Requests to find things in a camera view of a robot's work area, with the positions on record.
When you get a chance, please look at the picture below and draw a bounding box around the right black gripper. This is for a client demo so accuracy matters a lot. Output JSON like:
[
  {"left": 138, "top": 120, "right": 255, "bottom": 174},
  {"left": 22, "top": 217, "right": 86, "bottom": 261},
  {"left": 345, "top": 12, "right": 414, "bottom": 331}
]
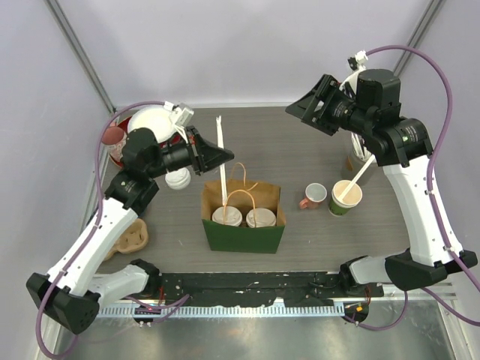
[{"left": 286, "top": 74, "right": 374, "bottom": 137}]

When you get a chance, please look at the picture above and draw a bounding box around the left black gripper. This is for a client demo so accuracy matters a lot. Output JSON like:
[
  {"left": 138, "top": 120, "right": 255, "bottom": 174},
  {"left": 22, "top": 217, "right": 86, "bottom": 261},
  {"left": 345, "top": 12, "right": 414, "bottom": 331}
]
[{"left": 145, "top": 125, "right": 233, "bottom": 179}]

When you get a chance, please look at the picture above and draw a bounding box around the white straw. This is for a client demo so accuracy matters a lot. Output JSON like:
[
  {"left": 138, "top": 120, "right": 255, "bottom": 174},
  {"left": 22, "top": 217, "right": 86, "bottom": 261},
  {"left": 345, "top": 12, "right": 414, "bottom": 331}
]
[
  {"left": 214, "top": 115, "right": 228, "bottom": 207},
  {"left": 338, "top": 154, "right": 376, "bottom": 201}
]

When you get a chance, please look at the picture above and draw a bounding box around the green paper bag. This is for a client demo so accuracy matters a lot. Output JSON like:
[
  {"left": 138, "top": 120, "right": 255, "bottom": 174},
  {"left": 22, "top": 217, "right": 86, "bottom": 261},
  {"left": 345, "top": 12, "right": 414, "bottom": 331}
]
[{"left": 201, "top": 162, "right": 286, "bottom": 254}]

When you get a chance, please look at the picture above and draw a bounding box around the white plastic lid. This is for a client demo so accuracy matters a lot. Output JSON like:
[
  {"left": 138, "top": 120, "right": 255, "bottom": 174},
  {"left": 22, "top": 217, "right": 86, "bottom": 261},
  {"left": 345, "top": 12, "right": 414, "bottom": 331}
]
[
  {"left": 245, "top": 207, "right": 277, "bottom": 229},
  {"left": 211, "top": 205, "right": 243, "bottom": 228}
]

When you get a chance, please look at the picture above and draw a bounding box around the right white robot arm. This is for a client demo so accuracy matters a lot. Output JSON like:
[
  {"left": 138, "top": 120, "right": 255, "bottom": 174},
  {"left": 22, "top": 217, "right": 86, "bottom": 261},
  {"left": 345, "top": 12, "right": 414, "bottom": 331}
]
[{"left": 286, "top": 69, "right": 478, "bottom": 296}]

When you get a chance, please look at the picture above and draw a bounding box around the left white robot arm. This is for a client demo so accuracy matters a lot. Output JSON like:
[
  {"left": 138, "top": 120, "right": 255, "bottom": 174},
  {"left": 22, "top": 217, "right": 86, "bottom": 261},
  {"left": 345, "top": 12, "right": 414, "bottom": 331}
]
[{"left": 26, "top": 126, "right": 234, "bottom": 335}]

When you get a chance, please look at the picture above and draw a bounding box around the spare white lid stack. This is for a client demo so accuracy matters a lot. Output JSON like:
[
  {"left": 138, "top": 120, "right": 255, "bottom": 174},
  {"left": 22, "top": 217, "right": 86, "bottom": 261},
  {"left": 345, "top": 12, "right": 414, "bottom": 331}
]
[{"left": 164, "top": 167, "right": 191, "bottom": 191}]

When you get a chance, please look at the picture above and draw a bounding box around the red round plate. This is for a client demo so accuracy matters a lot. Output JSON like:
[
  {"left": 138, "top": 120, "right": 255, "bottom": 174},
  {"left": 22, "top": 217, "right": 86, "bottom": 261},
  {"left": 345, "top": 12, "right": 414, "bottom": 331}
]
[{"left": 109, "top": 115, "right": 181, "bottom": 169}]

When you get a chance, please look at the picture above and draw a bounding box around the white paper plate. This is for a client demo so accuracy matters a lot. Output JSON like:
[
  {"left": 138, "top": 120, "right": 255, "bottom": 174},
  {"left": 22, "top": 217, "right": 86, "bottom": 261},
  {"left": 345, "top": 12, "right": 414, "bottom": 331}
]
[{"left": 127, "top": 105, "right": 176, "bottom": 143}]

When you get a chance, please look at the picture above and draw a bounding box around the cup of wrapped straws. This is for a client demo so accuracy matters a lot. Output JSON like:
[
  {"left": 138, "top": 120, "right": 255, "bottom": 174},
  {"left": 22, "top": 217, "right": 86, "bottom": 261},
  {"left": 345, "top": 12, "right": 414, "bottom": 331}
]
[{"left": 340, "top": 133, "right": 377, "bottom": 187}]

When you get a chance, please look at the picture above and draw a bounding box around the small pink espresso cup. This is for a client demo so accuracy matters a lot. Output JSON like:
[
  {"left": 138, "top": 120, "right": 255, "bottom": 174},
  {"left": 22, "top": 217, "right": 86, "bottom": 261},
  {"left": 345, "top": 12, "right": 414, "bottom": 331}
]
[{"left": 298, "top": 182, "right": 328, "bottom": 209}]

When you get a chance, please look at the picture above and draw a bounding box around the pink floral mug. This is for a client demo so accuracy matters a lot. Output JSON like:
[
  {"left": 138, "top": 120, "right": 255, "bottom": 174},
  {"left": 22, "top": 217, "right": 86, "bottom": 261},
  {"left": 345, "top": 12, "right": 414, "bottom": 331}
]
[{"left": 101, "top": 126, "right": 127, "bottom": 161}]

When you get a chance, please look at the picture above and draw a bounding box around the green paper cup stack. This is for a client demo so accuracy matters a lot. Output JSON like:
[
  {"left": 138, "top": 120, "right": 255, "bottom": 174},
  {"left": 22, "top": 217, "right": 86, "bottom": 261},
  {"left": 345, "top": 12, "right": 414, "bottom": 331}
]
[{"left": 328, "top": 180, "right": 363, "bottom": 217}]

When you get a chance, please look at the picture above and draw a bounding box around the cardboard cup carrier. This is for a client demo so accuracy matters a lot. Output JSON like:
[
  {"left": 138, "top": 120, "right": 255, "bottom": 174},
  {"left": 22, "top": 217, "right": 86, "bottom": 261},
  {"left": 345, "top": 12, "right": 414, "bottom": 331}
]
[{"left": 103, "top": 219, "right": 149, "bottom": 261}]

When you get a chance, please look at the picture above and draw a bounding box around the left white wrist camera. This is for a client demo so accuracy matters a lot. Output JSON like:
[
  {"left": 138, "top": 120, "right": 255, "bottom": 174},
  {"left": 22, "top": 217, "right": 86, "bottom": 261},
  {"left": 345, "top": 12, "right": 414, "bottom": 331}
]
[{"left": 163, "top": 101, "right": 194, "bottom": 140}]

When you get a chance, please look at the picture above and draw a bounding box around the white slotted cable duct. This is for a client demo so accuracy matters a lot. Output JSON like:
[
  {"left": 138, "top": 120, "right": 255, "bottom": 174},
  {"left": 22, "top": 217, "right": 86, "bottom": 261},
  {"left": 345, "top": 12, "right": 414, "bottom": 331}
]
[{"left": 97, "top": 302, "right": 344, "bottom": 319}]

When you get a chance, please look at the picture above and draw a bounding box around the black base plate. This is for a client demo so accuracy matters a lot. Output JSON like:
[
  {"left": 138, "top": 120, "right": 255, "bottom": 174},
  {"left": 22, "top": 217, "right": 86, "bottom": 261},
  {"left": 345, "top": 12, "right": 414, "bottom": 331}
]
[{"left": 133, "top": 271, "right": 384, "bottom": 308}]

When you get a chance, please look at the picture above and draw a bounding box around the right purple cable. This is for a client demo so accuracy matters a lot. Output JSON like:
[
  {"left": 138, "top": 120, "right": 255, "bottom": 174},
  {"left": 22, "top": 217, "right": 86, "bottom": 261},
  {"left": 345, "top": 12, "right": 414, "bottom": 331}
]
[{"left": 344, "top": 44, "right": 480, "bottom": 331}]

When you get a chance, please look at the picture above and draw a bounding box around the purple cable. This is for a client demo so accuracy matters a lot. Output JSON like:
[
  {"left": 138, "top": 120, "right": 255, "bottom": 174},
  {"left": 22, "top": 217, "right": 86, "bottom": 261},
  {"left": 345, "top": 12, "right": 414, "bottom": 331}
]
[
  {"left": 35, "top": 100, "right": 191, "bottom": 357},
  {"left": 344, "top": 44, "right": 480, "bottom": 331}
]

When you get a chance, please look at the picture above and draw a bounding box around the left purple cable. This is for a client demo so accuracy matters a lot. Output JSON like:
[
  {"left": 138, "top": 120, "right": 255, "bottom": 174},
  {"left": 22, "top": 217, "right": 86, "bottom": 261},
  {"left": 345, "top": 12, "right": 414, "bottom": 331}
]
[{"left": 35, "top": 100, "right": 191, "bottom": 357}]

